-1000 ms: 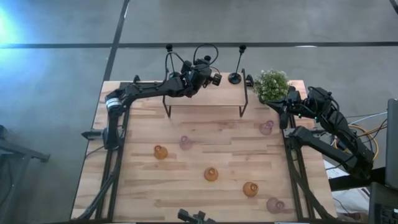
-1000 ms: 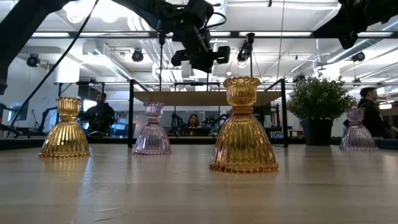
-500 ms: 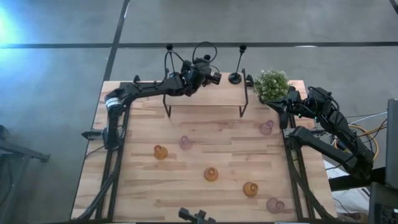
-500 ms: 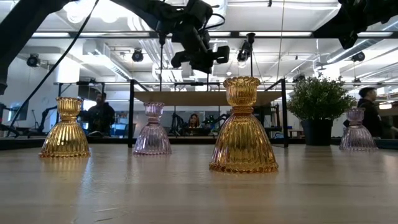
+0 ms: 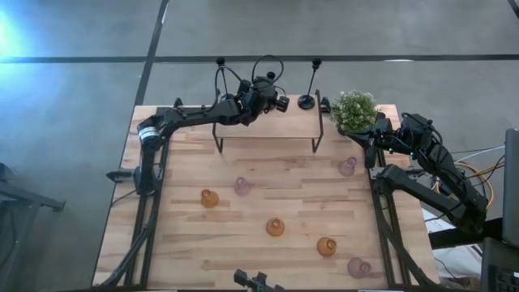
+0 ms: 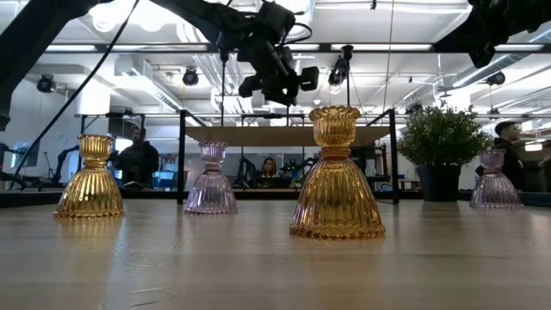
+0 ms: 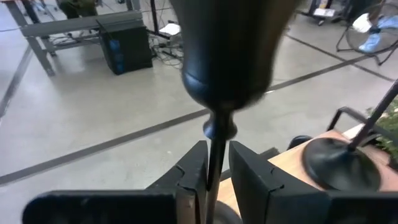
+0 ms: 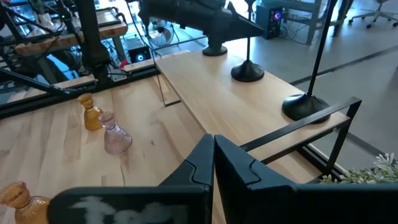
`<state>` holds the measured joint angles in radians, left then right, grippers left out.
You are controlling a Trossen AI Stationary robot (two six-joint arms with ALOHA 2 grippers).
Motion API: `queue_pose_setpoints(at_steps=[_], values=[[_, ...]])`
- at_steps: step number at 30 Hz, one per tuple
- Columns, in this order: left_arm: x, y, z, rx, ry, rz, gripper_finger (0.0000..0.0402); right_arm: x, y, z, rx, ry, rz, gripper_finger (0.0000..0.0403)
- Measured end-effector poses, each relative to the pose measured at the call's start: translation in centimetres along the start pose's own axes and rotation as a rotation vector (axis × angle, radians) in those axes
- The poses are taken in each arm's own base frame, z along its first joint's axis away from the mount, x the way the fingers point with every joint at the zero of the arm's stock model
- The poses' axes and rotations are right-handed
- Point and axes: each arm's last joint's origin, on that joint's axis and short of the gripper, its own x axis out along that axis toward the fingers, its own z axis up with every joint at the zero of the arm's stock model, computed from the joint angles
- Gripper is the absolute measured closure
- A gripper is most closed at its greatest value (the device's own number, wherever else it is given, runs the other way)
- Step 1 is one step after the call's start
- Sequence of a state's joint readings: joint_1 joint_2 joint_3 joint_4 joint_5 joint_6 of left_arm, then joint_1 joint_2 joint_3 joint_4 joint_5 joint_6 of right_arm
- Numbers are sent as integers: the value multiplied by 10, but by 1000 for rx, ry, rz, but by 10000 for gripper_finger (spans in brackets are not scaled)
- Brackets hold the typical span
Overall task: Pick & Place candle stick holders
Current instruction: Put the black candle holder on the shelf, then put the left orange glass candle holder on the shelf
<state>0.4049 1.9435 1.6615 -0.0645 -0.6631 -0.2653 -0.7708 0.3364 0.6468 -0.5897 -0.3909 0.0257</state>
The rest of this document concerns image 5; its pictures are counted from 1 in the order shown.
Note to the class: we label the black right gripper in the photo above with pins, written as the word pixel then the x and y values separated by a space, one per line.
pixel 383 140

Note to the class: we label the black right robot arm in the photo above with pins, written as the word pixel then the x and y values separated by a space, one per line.
pixel 438 194

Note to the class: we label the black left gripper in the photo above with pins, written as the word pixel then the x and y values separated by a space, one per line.
pixel 255 101

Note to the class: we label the white paper sheet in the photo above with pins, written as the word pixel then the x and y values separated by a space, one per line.
pixel 462 259

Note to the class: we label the black clamp device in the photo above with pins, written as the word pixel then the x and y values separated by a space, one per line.
pixel 255 283

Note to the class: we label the black metal stand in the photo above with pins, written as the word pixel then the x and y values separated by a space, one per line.
pixel 24 194

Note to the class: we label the artificial green plant black pot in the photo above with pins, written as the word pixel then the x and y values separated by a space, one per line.
pixel 354 110

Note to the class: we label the grey cabinet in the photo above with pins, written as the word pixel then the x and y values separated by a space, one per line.
pixel 511 186

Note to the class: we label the wooden shelf riser black frame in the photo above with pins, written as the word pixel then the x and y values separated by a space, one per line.
pixel 284 121

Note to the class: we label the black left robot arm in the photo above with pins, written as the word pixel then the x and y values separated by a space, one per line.
pixel 194 115

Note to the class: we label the tall black metal candlestick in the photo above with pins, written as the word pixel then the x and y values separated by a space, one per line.
pixel 220 61
pixel 307 102

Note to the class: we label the black desk edge bar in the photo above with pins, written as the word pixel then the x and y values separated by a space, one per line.
pixel 446 239

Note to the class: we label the amber glass candle holder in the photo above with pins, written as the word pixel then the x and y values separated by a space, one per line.
pixel 327 246
pixel 275 227
pixel 209 199

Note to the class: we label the black equipment box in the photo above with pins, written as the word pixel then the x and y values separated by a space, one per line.
pixel 498 263

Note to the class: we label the pink glass candle holder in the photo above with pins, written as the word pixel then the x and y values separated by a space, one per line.
pixel 242 187
pixel 359 268
pixel 347 167

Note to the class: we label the black aluminium rig frame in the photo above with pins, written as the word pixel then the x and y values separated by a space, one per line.
pixel 150 227

